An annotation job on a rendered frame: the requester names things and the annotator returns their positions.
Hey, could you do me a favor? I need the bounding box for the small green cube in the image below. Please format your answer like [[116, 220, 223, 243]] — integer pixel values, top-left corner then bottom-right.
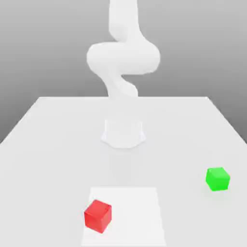
[[205, 167, 231, 192]]

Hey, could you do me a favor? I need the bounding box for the small red cube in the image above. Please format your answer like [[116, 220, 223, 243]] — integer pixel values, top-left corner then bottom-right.
[[83, 199, 112, 234]]

